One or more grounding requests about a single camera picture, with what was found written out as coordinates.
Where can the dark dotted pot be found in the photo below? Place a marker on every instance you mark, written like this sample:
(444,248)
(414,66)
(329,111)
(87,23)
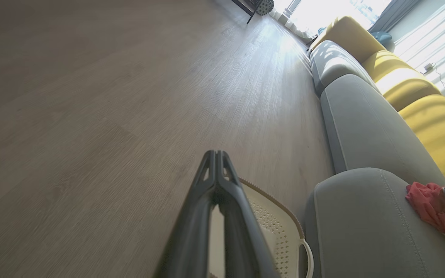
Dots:
(265,5)

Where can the white perforated laundry basket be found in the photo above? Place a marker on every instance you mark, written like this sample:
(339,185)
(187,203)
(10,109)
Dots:
(276,231)

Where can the yellow sofa back cushion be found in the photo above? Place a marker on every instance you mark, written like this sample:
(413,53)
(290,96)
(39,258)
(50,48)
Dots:
(442,135)
(400,81)
(350,33)

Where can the black furniture leg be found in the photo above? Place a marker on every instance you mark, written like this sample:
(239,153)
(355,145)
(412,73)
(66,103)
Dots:
(251,16)

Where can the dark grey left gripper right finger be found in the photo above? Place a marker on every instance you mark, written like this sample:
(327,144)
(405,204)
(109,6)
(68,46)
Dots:
(242,239)

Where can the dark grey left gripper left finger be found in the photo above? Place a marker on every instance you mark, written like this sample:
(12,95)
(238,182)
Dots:
(191,239)

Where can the grey curtain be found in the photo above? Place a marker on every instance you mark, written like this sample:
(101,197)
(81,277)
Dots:
(394,13)

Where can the red clothing with white trim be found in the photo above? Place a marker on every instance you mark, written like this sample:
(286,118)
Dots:
(431,204)

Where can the teal pillow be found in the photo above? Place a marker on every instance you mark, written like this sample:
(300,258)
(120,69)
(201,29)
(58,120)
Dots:
(381,37)

